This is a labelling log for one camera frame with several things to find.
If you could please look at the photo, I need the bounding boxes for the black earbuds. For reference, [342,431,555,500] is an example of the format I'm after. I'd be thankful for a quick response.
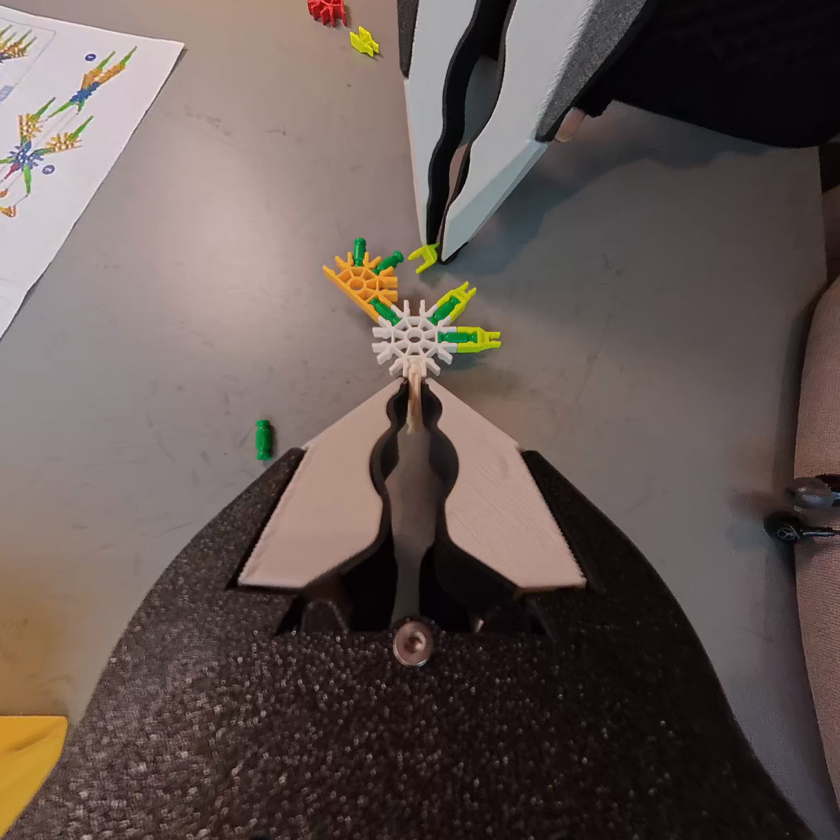
[763,478,840,544]

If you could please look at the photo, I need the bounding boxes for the person's right forearm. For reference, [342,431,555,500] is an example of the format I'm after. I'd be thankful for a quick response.
[577,0,840,191]

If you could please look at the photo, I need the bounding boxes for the white snowflake connector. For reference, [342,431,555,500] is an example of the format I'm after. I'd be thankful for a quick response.
[372,300,455,380]

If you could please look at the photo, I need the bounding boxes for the printed instruction sheet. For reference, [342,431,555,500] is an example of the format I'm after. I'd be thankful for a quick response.
[0,7,186,339]

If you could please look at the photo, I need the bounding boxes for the yellow box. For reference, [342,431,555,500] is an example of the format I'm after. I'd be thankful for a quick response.
[0,715,70,821]

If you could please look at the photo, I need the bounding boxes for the white plastic rod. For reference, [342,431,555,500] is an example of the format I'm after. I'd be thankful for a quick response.
[405,364,426,435]

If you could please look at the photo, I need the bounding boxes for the orange half-circle connector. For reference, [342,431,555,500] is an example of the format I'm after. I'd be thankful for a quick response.
[322,252,400,324]

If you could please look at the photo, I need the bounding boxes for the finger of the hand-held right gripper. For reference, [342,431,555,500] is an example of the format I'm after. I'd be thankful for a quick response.
[440,0,597,265]
[403,0,516,245]

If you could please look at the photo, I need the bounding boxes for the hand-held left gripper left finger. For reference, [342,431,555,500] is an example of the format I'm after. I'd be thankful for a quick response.
[236,377,408,593]

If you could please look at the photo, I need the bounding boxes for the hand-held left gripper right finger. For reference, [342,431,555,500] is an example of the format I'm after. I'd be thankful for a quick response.
[423,378,588,597]

